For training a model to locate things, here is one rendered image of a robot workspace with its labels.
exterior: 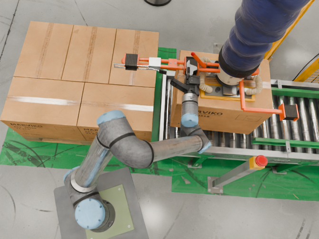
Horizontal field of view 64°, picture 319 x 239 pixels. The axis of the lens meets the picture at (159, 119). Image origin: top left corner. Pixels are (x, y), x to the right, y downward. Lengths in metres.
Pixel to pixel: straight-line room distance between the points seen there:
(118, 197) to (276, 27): 1.28
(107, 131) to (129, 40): 1.58
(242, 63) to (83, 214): 1.13
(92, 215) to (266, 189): 1.80
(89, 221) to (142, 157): 0.58
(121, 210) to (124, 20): 2.37
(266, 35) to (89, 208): 1.19
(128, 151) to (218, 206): 1.72
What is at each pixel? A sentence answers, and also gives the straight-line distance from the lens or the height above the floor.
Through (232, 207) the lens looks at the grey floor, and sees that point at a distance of 2.62.
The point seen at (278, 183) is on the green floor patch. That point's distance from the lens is 2.83.
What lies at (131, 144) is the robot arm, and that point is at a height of 1.54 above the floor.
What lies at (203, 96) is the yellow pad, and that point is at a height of 1.10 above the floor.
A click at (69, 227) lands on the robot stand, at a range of 1.79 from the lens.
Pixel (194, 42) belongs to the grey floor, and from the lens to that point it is 3.24.
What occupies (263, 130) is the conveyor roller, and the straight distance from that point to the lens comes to 2.28.
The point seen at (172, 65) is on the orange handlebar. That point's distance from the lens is 1.52.
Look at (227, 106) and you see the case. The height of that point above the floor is 1.08.
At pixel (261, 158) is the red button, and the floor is 1.04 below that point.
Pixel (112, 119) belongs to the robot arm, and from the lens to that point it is 1.02.
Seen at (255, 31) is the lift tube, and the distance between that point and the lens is 1.22.
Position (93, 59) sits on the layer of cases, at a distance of 2.40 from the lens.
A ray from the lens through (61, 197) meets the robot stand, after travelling 1.81.
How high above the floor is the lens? 2.48
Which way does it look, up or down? 68 degrees down
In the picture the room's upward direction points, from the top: 10 degrees clockwise
